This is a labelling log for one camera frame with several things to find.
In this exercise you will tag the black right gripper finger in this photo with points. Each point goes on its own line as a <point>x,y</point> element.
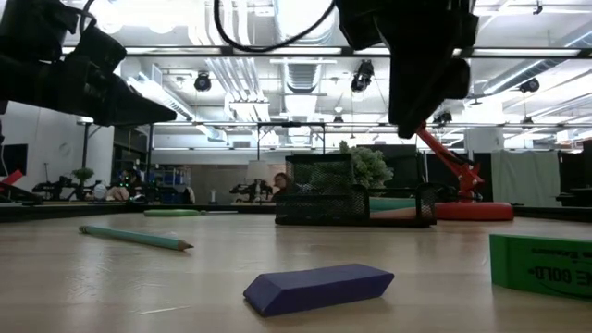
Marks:
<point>458,78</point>
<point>416,92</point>

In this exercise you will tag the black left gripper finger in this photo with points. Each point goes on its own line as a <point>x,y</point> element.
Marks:
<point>134,104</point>

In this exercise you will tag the teal pencil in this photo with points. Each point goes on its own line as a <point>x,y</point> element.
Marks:
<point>139,237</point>

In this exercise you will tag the green eraser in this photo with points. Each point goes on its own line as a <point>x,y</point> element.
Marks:
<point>541,266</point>

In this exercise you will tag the purple eraser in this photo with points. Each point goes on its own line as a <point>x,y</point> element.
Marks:
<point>314,289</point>

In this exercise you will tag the black background robot arm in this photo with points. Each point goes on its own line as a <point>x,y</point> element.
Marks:
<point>254,189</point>
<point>55,186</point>

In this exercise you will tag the black mesh desk organizer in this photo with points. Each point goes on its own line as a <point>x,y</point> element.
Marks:
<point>319,208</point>

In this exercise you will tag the black ceiling spotlight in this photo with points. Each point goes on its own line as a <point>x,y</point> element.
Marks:
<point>529,86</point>
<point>362,78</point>
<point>202,83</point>

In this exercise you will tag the blue storage bins shelf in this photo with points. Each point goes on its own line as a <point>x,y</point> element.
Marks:
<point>171,178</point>

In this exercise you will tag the person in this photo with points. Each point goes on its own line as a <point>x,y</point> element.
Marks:
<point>125,189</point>
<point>281,181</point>

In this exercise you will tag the small background plant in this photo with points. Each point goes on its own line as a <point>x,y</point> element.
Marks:
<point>83,174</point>

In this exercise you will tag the red and black device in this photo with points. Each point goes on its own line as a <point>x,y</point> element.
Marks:
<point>14,178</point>

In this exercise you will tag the pale green curtain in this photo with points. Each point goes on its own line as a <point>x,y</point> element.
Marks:
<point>525,180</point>

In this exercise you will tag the pink sticky note pad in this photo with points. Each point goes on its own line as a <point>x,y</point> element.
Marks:
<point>393,215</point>

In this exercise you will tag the red desk lamp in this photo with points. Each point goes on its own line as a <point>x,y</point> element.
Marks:
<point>472,212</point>

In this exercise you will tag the white lampshade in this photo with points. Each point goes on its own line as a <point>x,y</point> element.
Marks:
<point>257,170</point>

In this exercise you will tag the black cabinet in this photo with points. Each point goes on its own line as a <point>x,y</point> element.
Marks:
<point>578,176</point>

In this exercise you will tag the black background frame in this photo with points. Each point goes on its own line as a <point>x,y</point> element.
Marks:
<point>85,143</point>

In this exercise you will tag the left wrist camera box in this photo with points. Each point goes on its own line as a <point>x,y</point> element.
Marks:
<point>99,48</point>

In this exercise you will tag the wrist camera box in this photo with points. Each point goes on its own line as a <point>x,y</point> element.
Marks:
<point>99,48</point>
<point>361,23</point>

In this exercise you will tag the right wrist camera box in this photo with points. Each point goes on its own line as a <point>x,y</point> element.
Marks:
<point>361,23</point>

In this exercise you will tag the black wall monitor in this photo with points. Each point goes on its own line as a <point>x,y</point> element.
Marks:
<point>13,159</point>

